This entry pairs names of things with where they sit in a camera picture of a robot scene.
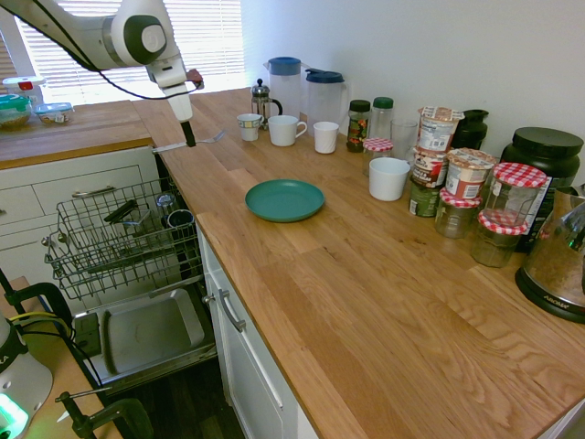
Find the steel dishwasher door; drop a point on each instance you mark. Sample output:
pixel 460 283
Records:
pixel 151 329

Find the green yogurt tub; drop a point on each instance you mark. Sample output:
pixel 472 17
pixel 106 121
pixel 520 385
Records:
pixel 422 201

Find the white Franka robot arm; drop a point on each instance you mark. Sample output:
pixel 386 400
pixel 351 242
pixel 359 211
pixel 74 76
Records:
pixel 132 36

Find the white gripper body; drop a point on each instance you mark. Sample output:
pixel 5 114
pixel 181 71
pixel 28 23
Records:
pixel 180 103

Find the glass jar red checkered lid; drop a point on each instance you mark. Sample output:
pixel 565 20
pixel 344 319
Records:
pixel 378 145
pixel 496 247
pixel 454 219
pixel 516 196

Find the round metal cabinet knob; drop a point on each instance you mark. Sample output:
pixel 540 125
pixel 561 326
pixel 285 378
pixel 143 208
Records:
pixel 59 237

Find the white cabinet with panel door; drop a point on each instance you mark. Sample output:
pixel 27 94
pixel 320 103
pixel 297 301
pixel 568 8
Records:
pixel 247 366

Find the yogurt tub blue white label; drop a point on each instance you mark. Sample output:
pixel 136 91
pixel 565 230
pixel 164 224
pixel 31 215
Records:
pixel 436 132

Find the metal knob on panel door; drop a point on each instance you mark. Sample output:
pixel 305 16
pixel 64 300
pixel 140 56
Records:
pixel 209 299

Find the black bottle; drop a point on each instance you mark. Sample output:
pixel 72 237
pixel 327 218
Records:
pixel 473 128

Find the small food container teal lid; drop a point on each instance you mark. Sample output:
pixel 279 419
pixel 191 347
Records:
pixel 55 114

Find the plain white cup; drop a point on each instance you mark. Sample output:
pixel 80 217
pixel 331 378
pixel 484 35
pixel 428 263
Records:
pixel 388 183

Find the white robot base green light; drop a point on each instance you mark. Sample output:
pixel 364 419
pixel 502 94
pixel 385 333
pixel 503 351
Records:
pixel 23 388

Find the large white mug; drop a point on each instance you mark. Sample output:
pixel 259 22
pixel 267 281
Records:
pixel 283 132

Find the brown fibreboard robot table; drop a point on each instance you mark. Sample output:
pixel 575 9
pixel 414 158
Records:
pixel 68 370

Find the black C clamp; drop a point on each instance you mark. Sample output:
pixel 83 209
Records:
pixel 41 290
pixel 128 411

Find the clear glass container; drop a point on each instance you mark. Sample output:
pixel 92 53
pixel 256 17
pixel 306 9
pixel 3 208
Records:
pixel 137 224

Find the food container red clip lid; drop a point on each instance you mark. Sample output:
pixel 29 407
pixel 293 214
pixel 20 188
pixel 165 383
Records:
pixel 23 84

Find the teal plate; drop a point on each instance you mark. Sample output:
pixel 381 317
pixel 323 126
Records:
pixel 283 201

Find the clear pitcher dark blue lid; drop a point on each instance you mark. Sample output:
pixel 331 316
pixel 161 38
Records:
pixel 324 105

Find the glass french press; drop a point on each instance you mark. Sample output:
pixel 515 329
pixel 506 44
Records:
pixel 260 103

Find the clear glass with label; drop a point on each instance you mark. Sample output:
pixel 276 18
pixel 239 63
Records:
pixel 165 201

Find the black square container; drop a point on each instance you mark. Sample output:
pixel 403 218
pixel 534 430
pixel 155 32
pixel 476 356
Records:
pixel 120 211

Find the food bowl teal lid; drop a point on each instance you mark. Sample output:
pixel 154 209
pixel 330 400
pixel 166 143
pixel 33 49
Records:
pixel 13 114

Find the large black powder tub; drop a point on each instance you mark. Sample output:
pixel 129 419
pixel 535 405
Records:
pixel 544 146

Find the clear bottle green cap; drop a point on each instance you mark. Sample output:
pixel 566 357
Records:
pixel 382 119

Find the stainless steel electric kettle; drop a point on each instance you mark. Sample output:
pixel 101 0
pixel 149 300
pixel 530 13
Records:
pixel 553 265

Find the dark blue mug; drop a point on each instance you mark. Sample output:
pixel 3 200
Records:
pixel 180 218

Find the clear drinking glass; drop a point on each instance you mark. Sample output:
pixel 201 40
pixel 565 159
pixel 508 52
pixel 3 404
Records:
pixel 404 137

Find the spice jar dark lid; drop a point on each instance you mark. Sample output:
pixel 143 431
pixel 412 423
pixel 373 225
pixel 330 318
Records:
pixel 358 128

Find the yogurt tub red white label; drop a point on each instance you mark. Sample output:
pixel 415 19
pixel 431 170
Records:
pixel 466 178

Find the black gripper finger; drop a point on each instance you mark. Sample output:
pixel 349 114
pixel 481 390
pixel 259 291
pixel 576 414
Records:
pixel 188 133

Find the yogurt tub dark red label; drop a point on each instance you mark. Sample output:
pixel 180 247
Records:
pixel 427 169

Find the clear pitcher light blue lid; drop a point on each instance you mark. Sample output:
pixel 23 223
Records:
pixel 283 87

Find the white cup patterned rim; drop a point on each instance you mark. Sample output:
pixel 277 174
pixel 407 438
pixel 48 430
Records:
pixel 249 130

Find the small white ribbed cup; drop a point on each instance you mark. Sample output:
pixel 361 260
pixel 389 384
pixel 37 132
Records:
pixel 326 139

